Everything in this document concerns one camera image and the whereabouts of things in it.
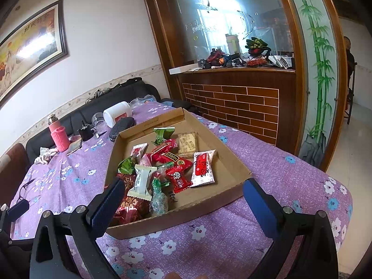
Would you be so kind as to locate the small silver lighter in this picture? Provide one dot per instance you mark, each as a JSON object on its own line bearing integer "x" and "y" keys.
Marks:
{"x": 97, "y": 135}

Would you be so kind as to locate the small red snack packet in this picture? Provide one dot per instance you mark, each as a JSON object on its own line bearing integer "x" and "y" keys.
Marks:
{"x": 178, "y": 180}

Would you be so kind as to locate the pink snack packet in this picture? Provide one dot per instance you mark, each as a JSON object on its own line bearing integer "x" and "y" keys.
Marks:
{"x": 145, "y": 160}

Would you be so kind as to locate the black sofa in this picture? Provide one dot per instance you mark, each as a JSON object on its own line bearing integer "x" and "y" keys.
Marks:
{"x": 75, "y": 116}

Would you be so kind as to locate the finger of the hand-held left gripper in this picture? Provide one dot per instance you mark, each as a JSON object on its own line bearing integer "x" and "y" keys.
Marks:
{"x": 18, "y": 210}

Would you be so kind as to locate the black glasses case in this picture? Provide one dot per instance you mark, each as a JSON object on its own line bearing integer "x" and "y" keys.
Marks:
{"x": 120, "y": 128}

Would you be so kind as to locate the small black cup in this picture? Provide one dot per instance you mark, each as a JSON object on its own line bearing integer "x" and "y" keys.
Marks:
{"x": 86, "y": 134}

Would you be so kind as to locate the crumpled white cloth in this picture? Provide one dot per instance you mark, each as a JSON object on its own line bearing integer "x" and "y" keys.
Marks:
{"x": 46, "y": 154}

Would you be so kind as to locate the green clear-wrapped candy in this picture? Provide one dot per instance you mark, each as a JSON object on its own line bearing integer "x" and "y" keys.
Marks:
{"x": 159, "y": 202}

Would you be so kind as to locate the pink thermos bottle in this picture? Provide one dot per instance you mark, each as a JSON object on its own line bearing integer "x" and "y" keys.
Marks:
{"x": 59, "y": 139}

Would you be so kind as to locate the wooden brick-pattern counter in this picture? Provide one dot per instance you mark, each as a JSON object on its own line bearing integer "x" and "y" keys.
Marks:
{"x": 232, "y": 104}

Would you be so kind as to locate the dark green snack packet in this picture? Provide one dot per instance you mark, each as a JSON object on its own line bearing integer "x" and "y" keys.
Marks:
{"x": 126, "y": 165}

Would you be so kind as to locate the pile of assorted clutter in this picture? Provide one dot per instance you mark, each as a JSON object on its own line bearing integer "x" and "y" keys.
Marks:
{"x": 255, "y": 52}

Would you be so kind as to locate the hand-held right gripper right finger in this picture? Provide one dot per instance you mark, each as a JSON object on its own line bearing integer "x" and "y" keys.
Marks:
{"x": 258, "y": 206}

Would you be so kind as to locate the small patterned wallet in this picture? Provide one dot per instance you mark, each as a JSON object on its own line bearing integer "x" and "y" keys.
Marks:
{"x": 75, "y": 147}

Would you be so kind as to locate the brown upholstered chair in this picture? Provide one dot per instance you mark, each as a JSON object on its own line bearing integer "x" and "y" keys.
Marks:
{"x": 13, "y": 171}

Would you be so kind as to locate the white green-edged snack packet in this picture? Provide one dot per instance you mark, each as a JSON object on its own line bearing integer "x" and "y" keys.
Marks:
{"x": 142, "y": 183}

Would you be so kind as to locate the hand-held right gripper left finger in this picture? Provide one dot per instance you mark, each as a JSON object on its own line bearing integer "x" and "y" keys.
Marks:
{"x": 107, "y": 206}

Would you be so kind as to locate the clear plastic bag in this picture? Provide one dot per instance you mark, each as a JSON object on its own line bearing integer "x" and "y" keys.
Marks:
{"x": 142, "y": 100}

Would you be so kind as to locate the flat white box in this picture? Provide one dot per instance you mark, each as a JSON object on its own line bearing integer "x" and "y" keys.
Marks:
{"x": 183, "y": 69}

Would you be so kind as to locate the dark red gold-print packet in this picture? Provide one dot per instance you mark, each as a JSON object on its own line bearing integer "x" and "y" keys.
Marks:
{"x": 132, "y": 209}

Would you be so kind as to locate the framed wall painting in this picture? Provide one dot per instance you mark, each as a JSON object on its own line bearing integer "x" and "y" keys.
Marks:
{"x": 26, "y": 52}

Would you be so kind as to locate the cardboard box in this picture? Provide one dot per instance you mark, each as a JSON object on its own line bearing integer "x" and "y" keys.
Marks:
{"x": 203, "y": 206}

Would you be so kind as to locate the bamboo-print glass panel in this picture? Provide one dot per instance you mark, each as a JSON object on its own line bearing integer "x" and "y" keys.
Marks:
{"x": 319, "y": 64}

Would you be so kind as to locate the wooden chair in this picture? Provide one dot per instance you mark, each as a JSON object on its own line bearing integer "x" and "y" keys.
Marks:
{"x": 350, "y": 110}

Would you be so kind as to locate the etched glass panel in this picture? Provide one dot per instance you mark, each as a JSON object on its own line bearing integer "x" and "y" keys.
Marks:
{"x": 232, "y": 5}

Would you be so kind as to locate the red gold snack packet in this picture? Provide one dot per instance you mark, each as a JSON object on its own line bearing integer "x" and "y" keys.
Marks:
{"x": 126, "y": 181}

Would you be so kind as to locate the clear glass cup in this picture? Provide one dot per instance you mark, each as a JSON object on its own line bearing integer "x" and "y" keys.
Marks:
{"x": 98, "y": 120}

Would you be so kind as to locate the purple floral tablecloth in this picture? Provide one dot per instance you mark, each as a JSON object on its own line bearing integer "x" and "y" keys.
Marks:
{"x": 276, "y": 165}

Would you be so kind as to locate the white plastic jar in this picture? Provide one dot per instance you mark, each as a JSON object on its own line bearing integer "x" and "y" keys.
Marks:
{"x": 116, "y": 114}

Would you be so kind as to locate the beige snack packet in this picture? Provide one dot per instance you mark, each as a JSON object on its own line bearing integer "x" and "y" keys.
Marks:
{"x": 187, "y": 144}

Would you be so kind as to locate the bright green snack packet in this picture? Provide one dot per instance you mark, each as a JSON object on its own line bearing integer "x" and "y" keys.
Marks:
{"x": 164, "y": 135}

